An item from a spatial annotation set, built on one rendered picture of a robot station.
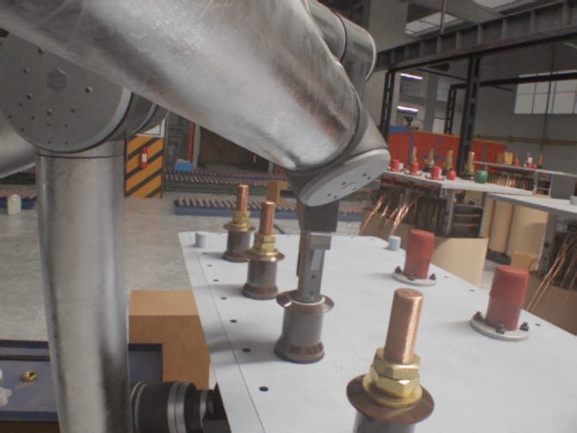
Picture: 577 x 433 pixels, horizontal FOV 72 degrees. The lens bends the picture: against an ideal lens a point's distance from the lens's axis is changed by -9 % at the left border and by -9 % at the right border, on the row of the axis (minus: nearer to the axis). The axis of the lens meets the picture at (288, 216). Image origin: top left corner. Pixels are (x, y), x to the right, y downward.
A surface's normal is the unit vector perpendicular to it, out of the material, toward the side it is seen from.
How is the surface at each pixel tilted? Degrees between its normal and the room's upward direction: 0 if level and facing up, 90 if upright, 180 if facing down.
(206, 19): 120
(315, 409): 0
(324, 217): 90
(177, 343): 90
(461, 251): 90
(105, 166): 91
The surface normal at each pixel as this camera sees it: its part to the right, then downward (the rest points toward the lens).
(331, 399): 0.10, -0.98
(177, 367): 0.30, 0.19
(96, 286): 0.68, 0.23
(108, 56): 0.07, 0.99
